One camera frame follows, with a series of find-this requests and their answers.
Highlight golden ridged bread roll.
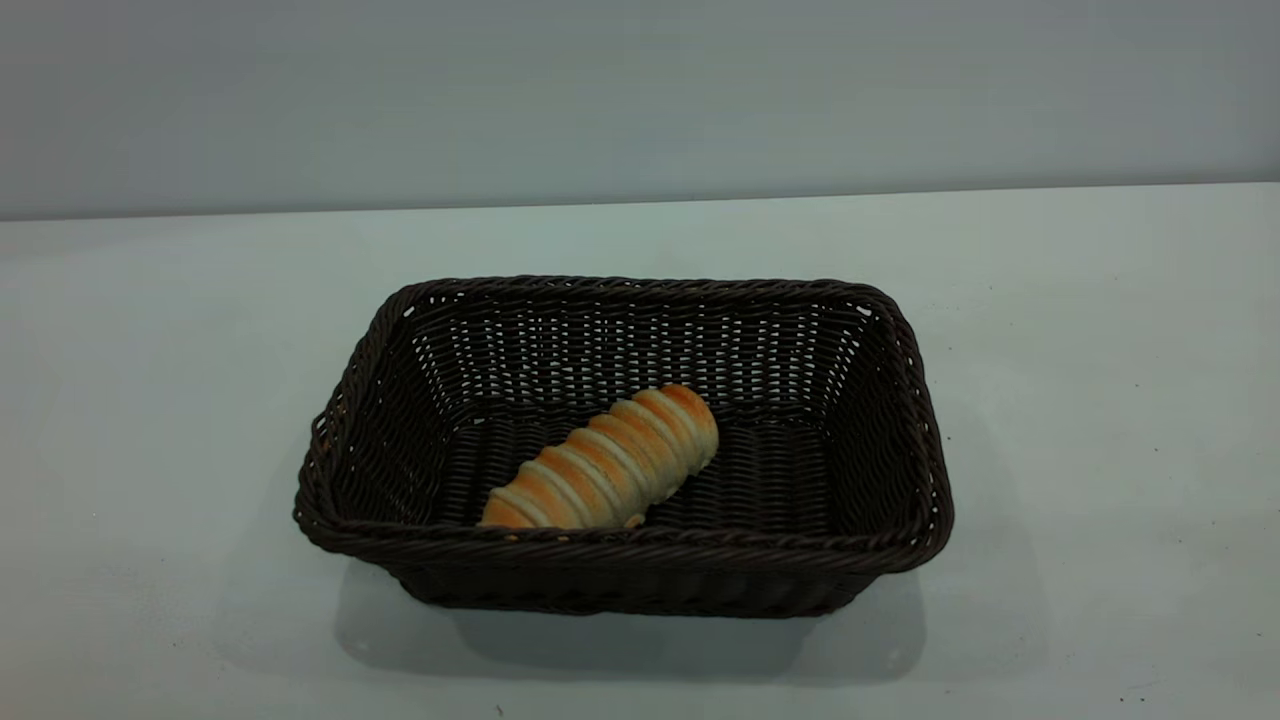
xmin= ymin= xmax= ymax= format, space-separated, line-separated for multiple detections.
xmin=478 ymin=383 xmax=720 ymax=529

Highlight black woven wicker basket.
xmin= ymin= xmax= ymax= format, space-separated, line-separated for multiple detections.
xmin=292 ymin=275 xmax=955 ymax=618

